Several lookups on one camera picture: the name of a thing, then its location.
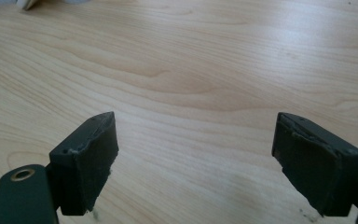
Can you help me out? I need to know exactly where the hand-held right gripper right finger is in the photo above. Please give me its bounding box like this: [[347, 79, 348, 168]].
[[270, 111, 358, 217]]

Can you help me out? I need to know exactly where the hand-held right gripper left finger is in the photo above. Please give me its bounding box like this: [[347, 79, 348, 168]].
[[48, 110, 120, 217]]

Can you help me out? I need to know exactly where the green cord keychain brown tag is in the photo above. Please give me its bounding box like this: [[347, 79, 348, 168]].
[[21, 0, 40, 11]]

